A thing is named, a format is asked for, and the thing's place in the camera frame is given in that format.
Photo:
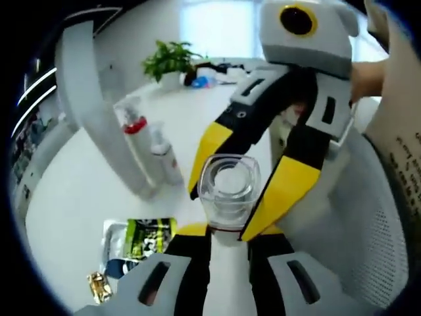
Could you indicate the white plant pot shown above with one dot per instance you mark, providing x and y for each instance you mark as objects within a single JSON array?
[{"x": 172, "y": 80}]

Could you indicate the dark blue skincare sachet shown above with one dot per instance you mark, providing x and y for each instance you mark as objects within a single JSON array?
[{"x": 120, "y": 268}]

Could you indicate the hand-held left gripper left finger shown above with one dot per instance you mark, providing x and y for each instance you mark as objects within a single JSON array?
[{"x": 177, "y": 283}]

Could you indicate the grey mesh office chair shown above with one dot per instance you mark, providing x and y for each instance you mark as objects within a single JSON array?
[{"x": 368, "y": 214}]

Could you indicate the white skincare tube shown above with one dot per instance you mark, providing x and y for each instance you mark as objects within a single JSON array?
[{"x": 138, "y": 171}]

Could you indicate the gold skincare sachet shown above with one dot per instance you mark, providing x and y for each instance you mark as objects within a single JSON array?
[{"x": 100, "y": 288}]

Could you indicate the white building pillar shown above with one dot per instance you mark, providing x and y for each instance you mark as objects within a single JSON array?
[{"x": 79, "y": 66}]

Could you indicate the large red-ringed skincare bottle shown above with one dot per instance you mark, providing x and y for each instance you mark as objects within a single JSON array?
[{"x": 136, "y": 126}]

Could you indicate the green potted plant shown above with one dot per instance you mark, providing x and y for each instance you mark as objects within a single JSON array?
[{"x": 171, "y": 59}]

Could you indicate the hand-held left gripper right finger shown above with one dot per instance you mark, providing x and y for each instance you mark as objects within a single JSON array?
[{"x": 273, "y": 283}]

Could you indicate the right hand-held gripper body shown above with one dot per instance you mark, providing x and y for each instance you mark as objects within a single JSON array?
[{"x": 306, "y": 49}]

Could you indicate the small red-label skincare bottle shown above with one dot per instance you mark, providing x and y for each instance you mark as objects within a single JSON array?
[
  {"x": 227, "y": 187},
  {"x": 164, "y": 158}
]

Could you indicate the green skincare sachet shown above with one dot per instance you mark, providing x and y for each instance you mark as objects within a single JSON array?
[{"x": 148, "y": 237}]

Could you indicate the blue packet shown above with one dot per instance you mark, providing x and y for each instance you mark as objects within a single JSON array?
[{"x": 200, "y": 82}]

